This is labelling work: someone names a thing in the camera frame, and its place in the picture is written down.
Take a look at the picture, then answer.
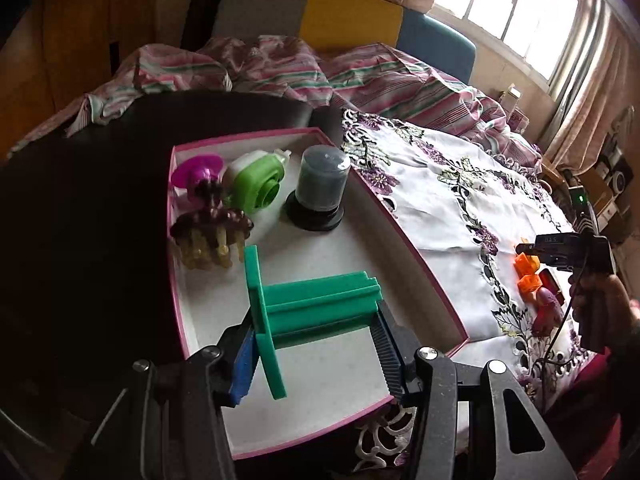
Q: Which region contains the green plastic rack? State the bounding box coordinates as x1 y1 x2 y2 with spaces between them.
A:
244 245 383 401

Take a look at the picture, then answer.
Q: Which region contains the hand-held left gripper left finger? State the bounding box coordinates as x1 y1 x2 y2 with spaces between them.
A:
65 310 261 480

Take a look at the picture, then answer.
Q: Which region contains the white tray with pink rim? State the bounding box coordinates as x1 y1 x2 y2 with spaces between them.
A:
167 127 471 461

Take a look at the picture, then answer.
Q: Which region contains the person's right hand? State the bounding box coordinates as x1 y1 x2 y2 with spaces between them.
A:
567 272 640 346

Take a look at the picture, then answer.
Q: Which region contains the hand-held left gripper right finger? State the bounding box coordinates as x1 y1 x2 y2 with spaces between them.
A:
372 302 576 480

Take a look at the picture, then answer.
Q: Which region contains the white embroidered tablecloth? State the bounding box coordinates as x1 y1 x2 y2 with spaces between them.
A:
340 107 596 472

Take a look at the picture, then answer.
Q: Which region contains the multicolour sofa backrest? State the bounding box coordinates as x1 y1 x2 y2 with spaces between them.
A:
212 0 478 86

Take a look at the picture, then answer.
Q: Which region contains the grey disc spindle case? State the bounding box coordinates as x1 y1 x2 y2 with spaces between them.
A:
285 145 352 232

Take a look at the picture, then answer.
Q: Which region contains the pink striped blanket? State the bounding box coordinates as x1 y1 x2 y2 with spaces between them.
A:
10 35 543 171

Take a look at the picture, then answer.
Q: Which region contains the purple plastic toy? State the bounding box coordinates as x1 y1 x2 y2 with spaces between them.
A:
171 155 223 196

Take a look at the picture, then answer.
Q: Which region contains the black stereo set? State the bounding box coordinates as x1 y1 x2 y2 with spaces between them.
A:
595 135 637 241

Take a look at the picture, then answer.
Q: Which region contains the green and white plastic toy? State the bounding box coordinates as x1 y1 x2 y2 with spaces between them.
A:
222 149 292 211

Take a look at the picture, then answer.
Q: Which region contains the dark red plastic toy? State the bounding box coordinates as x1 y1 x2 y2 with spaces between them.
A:
531 287 563 338

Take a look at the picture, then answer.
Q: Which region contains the white cardboard carton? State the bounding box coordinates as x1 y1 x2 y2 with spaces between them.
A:
500 85 531 131

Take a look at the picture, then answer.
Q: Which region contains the black cable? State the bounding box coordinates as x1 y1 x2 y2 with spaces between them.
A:
537 280 587 367

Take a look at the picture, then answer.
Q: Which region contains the brown hair claw clip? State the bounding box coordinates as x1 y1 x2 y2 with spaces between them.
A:
169 180 255 271

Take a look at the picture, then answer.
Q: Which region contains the black rolled mat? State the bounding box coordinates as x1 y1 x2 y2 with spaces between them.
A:
180 0 233 51

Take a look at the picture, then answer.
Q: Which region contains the wooden wardrobe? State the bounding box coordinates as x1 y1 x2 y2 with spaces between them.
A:
0 0 166 161

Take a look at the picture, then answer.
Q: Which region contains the beige side curtain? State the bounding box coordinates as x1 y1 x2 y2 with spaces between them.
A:
540 0 640 171

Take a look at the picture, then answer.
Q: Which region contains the window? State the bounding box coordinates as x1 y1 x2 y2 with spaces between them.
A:
432 0 586 81

